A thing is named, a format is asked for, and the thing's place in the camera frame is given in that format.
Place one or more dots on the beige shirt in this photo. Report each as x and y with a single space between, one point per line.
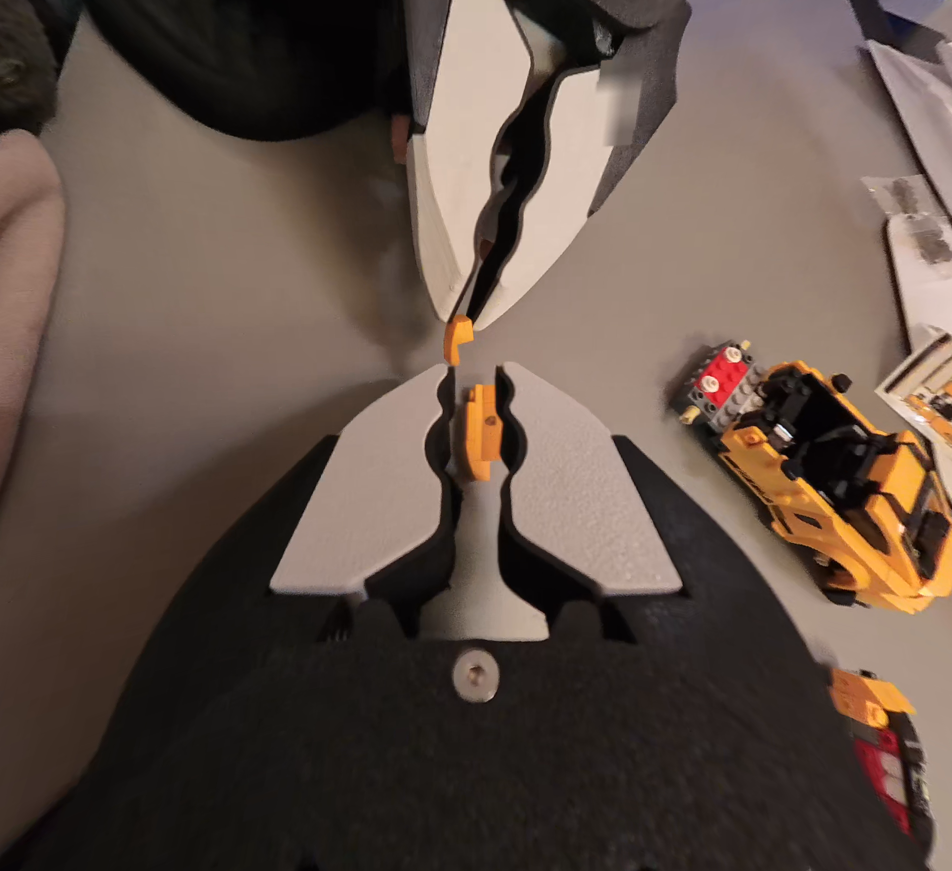
26 291

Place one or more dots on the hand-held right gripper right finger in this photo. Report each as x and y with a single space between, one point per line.
587 514

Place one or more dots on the white paper scrap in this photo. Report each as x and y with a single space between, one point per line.
918 105

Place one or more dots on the white stand with metal poles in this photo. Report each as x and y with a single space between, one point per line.
915 291

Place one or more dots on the orange white red lego subassembly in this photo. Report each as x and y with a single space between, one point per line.
472 432

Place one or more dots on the yellow lego car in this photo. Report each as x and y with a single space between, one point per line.
833 484

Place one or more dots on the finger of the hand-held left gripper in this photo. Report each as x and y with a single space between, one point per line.
461 142
573 164

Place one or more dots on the black orange lego bumper assembly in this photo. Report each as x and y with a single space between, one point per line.
885 752

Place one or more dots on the person's left hand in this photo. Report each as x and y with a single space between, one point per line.
399 138

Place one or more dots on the person's left forearm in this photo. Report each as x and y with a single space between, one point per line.
245 16

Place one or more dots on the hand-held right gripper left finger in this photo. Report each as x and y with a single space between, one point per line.
364 514

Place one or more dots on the lego sticker sheet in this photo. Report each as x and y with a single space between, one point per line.
922 395

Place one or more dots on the orange curved lego piece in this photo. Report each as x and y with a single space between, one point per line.
457 339

